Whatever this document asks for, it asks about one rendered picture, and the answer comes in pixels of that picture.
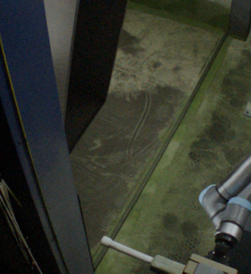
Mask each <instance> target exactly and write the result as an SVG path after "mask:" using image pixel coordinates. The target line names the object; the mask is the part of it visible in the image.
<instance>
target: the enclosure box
mask: <svg viewBox="0 0 251 274"><path fill-rule="evenodd" d="M44 3H45V12H46V20H47V23H48V32H49V40H50V44H51V53H52V56H53V65H54V71H55V74H56V84H57V90H58V94H59V100H60V101H59V103H60V109H61V113H62V119H63V123H64V129H65V136H66V139H67V146H68V152H69V155H71V153H72V151H73V150H74V149H75V147H76V146H77V144H78V142H79V141H80V140H81V138H82V137H83V136H84V134H85V132H86V131H87V129H88V128H89V127H90V125H91V123H92V122H93V120H94V119H95V118H96V116H97V114H98V113H99V112H100V110H101V109H102V107H103V106H104V104H105V103H106V101H107V96H108V92H109V87H110V83H111V78H112V72H113V69H114V64H115V58H116V55H117V50H118V45H119V41H120V37H121V33H122V28H123V24H124V20H125V15H126V11H127V8H128V3H129V0H44Z"/></svg>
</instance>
